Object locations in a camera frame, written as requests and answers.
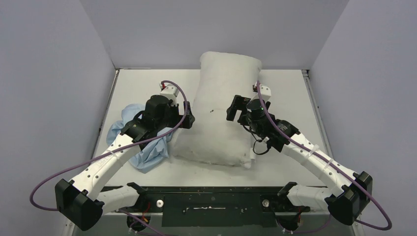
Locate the black loop cable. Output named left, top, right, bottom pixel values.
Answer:
left=242, top=125, right=271, bottom=156

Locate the light blue pillowcase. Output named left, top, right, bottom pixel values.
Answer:
left=106, top=103, right=175, bottom=174

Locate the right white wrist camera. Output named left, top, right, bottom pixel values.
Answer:
left=251, top=84, right=271, bottom=103

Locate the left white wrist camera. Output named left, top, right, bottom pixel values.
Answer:
left=160, top=83, right=179, bottom=107

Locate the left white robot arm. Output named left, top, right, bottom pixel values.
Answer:
left=55, top=95, right=195, bottom=231

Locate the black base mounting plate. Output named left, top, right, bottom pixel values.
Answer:
left=123, top=185, right=312, bottom=228

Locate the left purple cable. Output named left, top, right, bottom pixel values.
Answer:
left=30, top=80, right=190, bottom=212

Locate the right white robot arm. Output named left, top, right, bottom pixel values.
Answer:
left=226, top=95, right=373, bottom=225

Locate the white pillow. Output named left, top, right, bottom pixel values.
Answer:
left=171, top=52, right=262, bottom=169

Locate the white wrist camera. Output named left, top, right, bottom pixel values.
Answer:
left=251, top=84, right=271, bottom=103
left=160, top=83, right=179, bottom=107

